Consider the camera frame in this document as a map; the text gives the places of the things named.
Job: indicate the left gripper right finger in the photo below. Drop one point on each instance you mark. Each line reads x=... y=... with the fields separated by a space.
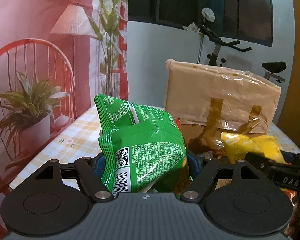
x=204 y=183

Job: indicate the black exercise bike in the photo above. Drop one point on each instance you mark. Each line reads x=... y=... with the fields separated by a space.
x=214 y=51

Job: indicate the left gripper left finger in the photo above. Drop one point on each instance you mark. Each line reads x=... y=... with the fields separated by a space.
x=71 y=183

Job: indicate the green snack bag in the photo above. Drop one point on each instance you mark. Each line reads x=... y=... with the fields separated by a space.
x=143 y=148

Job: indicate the red printed backdrop curtain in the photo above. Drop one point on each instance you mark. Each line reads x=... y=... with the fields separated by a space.
x=55 y=57

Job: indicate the taped cardboard box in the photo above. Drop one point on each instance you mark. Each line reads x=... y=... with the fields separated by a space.
x=211 y=100

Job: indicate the dark window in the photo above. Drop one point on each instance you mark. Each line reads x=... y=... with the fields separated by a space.
x=247 y=20

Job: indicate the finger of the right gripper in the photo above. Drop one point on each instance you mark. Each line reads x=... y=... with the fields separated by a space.
x=290 y=165

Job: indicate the yellow snack bag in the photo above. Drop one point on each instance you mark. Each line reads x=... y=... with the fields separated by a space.
x=237 y=146

